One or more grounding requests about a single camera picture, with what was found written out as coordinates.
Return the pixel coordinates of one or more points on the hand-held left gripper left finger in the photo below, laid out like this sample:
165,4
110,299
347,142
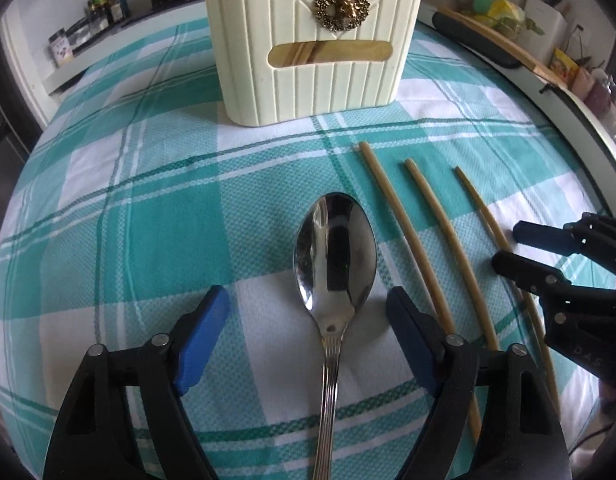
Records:
200,340

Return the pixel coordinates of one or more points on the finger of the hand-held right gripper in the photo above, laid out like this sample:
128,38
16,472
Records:
543,235
518,266

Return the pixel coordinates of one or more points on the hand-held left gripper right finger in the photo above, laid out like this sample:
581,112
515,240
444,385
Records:
413,340

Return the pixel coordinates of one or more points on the wooden chopstick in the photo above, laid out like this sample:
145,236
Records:
403,225
480,205
448,230

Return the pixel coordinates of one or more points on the large steel spoon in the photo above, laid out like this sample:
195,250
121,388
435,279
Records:
333,260

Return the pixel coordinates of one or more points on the cream ribbed utensil holder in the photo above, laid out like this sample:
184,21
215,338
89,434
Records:
338,90

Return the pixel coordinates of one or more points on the green plaid tablecloth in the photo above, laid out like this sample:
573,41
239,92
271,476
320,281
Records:
163,210

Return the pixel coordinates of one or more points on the dark red cup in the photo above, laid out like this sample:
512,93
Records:
599,97

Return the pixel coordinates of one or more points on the pink cup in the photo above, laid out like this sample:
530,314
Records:
583,84

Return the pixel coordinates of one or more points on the yellow snack packet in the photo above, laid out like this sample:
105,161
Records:
563,65

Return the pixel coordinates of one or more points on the wooden tray with items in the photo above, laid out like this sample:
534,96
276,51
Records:
508,46

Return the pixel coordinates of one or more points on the black padded roll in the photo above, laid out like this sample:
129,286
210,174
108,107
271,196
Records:
468,35

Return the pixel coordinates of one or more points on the yellow green cloth bundle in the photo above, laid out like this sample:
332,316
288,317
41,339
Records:
505,10

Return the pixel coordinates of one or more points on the grey refrigerator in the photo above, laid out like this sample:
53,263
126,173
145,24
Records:
3,160

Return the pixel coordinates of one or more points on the small dark sauce bottle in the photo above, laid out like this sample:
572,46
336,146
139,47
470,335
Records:
118,7

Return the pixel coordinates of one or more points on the tall sauce bottle green label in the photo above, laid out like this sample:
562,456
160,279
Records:
99,7

